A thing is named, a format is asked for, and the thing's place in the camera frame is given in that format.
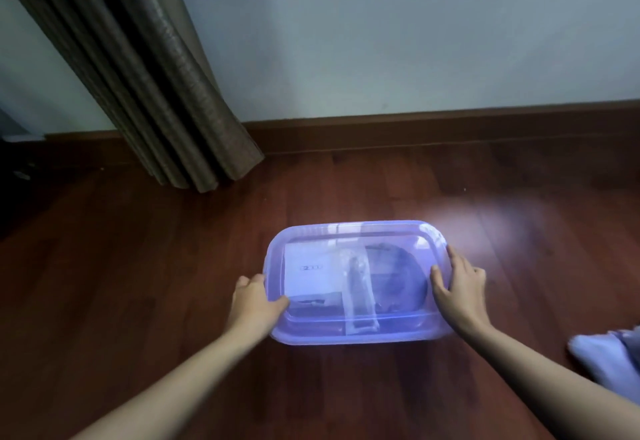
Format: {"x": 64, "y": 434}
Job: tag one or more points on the person's right hand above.
{"x": 464, "y": 294}

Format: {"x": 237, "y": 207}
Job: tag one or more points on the person's left hand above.
{"x": 252, "y": 307}

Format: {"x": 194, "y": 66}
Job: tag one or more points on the person's right thumb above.
{"x": 438, "y": 282}

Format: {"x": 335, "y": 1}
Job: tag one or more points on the person's left thumb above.
{"x": 278, "y": 303}

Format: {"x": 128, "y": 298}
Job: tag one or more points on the translucent purple plastic storage box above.
{"x": 355, "y": 279}

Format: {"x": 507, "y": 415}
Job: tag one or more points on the person's left forearm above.
{"x": 170, "y": 384}

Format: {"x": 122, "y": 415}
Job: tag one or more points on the person's right forearm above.
{"x": 555, "y": 384}

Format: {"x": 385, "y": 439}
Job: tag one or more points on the dark grey cloth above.
{"x": 397, "y": 279}

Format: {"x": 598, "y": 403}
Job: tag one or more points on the white paper booklet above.
{"x": 312, "y": 274}

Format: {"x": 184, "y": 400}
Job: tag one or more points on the clear plastic packet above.
{"x": 359, "y": 289}

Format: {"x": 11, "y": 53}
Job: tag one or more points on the brown wooden skirting board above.
{"x": 400, "y": 127}

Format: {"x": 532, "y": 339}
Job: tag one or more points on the light blue cloth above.
{"x": 607, "y": 357}

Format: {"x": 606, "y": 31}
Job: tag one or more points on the brown curtain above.
{"x": 145, "y": 69}

